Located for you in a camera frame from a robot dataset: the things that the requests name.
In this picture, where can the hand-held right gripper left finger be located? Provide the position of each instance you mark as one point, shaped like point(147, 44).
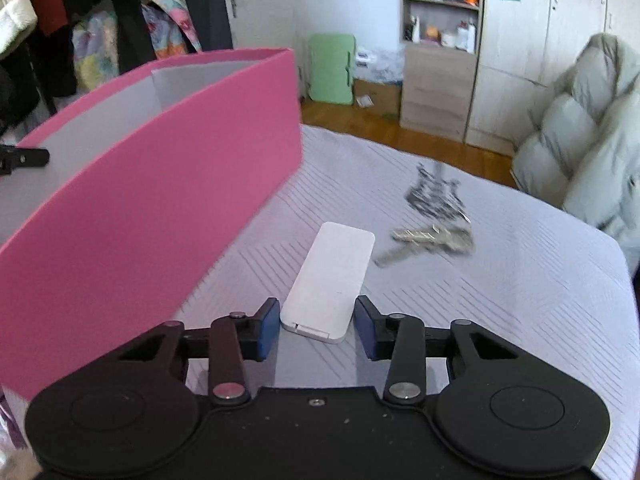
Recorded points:
point(267, 330)

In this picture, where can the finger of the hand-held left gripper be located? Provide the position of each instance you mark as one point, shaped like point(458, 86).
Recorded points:
point(25, 157)

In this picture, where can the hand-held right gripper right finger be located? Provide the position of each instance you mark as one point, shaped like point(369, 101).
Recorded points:
point(365, 330)

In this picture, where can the white power bank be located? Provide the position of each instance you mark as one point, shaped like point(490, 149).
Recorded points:
point(330, 280)

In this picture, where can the pink cardboard box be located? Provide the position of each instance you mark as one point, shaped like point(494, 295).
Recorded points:
point(175, 185)

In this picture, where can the black hanging garment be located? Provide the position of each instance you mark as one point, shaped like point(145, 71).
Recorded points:
point(55, 65)

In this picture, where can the silver key bunch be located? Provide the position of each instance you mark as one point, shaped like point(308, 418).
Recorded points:
point(440, 240)

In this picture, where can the white fleece garment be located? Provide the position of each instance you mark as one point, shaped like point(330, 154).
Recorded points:
point(15, 25)

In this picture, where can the grey striped bedspread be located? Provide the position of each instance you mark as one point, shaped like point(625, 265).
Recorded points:
point(500, 285)

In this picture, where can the black ruffled hanging cloth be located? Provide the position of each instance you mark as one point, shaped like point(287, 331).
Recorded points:
point(127, 30)

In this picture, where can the floral quilt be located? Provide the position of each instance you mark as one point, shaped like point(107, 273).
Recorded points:
point(165, 35)

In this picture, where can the brown cardboard box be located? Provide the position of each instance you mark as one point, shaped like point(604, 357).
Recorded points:
point(380, 97)

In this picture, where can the wooden shelf unit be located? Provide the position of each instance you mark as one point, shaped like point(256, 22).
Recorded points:
point(435, 85)

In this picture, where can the green folding table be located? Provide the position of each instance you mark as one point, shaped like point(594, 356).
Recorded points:
point(327, 70)

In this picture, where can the white carton with blue print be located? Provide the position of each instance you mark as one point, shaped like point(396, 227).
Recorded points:
point(380, 65)

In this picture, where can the grey puffer jacket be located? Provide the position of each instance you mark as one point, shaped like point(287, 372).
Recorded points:
point(590, 150)

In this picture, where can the white cream jar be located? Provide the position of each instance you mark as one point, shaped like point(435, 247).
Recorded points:
point(448, 39)

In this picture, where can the small orange box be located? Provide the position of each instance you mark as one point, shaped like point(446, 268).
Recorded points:
point(432, 34)

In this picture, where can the white pump bottle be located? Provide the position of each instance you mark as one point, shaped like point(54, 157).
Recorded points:
point(466, 37)

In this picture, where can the light wooden wardrobe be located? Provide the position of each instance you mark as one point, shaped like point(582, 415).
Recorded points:
point(515, 35)

